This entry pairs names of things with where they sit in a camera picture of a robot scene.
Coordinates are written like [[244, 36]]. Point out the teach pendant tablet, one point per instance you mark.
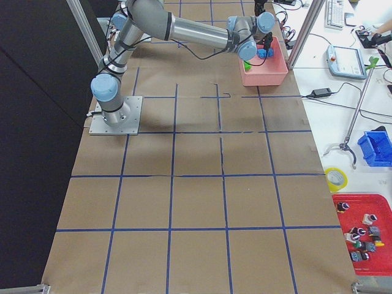
[[345, 62]]

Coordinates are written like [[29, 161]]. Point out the white keyboard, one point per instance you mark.
[[334, 14]]

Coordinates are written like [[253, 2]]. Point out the blue toy block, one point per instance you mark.
[[263, 53]]

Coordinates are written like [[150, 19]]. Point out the blue plastic bin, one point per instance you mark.
[[376, 147]]

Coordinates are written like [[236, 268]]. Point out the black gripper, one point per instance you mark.
[[268, 40], [260, 6]]

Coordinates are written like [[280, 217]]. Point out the pink plastic box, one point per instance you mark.
[[271, 73]]

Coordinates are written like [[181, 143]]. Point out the yellow tape roll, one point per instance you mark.
[[336, 179]]

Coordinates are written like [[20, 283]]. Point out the brown paper table cover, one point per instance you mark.
[[222, 190]]

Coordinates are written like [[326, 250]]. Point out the black power adapter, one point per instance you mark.
[[322, 92]]

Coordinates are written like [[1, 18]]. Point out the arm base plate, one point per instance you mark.
[[125, 121]]

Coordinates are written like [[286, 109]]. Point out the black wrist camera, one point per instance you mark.
[[268, 38]]

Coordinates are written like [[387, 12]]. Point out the red plastic tray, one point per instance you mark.
[[366, 224]]

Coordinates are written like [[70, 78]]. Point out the green toy block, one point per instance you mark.
[[247, 66]]

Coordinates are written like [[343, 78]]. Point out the aluminium frame post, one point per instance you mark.
[[304, 32]]

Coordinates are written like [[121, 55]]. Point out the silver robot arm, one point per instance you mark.
[[240, 36]]

